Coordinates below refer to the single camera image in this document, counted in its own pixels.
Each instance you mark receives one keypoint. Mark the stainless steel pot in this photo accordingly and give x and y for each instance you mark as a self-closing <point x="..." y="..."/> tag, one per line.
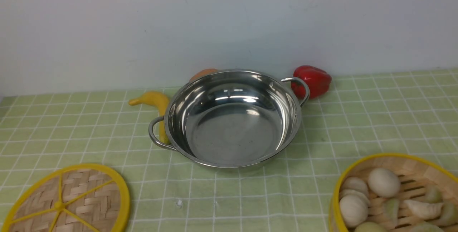
<point x="233" y="118"/>

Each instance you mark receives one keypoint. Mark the orange fruit behind pot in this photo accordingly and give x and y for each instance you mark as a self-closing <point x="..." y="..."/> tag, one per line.
<point x="202" y="73"/>

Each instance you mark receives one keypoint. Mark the white bun lower left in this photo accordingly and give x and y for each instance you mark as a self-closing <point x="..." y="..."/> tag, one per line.
<point x="354" y="210"/>

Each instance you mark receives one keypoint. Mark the yellow banana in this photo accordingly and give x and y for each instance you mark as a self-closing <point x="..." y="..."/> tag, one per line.
<point x="160" y="101"/>

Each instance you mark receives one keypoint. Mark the red bell pepper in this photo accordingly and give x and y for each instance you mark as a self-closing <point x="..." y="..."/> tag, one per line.
<point x="317" y="80"/>

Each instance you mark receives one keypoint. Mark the green round bun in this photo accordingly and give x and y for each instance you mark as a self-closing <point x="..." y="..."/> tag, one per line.
<point x="370" y="227"/>

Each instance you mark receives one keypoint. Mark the green checkered tablecloth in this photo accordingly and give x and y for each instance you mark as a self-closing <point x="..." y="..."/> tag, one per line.
<point x="409" y="112"/>

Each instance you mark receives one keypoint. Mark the white dumpling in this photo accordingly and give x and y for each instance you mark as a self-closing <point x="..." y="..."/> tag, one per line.
<point x="424" y="210"/>

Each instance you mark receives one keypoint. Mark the green dumpling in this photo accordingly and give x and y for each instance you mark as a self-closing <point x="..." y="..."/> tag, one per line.
<point x="391" y="210"/>

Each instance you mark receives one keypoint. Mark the woven bamboo steamer lid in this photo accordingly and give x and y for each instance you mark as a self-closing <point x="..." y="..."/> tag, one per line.
<point x="78" y="198"/>

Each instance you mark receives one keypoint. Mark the round white bun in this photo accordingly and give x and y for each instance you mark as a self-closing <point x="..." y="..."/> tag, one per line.
<point x="384" y="182"/>

